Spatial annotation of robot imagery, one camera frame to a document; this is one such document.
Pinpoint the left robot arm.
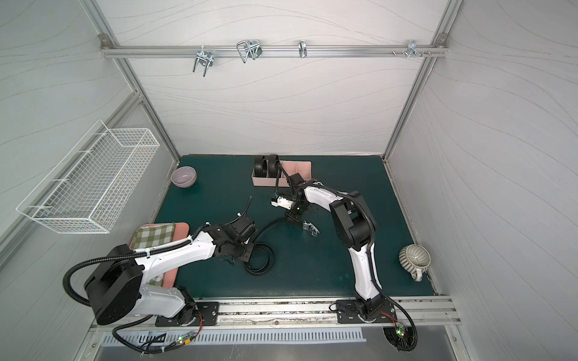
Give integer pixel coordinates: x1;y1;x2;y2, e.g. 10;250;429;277
63;215;256;326

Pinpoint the pink divided storage box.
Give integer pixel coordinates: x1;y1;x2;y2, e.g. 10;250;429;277
251;160;312;187

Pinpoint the front aluminium frame rail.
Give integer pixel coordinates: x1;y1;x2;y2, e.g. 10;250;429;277
89;295;462;332

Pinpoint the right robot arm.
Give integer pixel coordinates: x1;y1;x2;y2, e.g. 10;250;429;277
269;160;388;322

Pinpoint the long black belt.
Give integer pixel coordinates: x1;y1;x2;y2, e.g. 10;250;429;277
252;155;268;178

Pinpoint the pink tray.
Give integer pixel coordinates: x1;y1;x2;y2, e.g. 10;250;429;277
141;223;190;289

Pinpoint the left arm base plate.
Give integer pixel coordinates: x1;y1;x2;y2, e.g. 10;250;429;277
155;302;219;327

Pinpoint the metal hook clamp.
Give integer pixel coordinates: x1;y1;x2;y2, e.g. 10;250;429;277
236;40;263;63
297;40;307;59
193;47;214;77
391;40;431;59

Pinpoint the white ribbed cup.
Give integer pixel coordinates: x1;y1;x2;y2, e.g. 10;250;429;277
398;245;431;282

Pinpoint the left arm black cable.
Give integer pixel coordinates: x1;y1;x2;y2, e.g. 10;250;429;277
111;314;204;355

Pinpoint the white wire basket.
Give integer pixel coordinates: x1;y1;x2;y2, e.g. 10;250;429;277
16;120;160;234

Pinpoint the purple bowl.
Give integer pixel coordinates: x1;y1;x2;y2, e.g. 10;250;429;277
170;166;197;188

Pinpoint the green checked cloth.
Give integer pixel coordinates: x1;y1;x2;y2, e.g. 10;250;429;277
130;224;176;250

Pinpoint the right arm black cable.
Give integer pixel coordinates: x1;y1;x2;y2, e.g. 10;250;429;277
378;288;419;353

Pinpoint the horizontal aluminium rail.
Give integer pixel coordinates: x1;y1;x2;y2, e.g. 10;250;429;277
102;43;449;60

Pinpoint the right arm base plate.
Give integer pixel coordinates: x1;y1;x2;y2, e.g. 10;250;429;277
329;299;397;324

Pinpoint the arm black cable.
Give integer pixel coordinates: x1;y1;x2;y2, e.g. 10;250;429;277
378;288;419;353
111;314;204;355

